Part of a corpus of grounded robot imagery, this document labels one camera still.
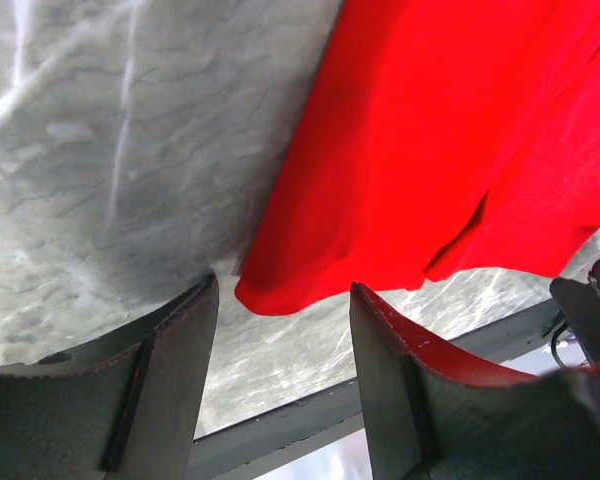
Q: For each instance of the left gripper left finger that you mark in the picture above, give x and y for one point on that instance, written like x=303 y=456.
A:
x=122 y=406

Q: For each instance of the black base beam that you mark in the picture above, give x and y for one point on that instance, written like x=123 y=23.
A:
x=264 y=443

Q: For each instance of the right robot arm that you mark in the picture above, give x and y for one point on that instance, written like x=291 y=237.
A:
x=580 y=305

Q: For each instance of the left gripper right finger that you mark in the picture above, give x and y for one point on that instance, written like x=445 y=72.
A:
x=432 y=410

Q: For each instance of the red t shirt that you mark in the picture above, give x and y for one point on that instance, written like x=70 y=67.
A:
x=439 y=136

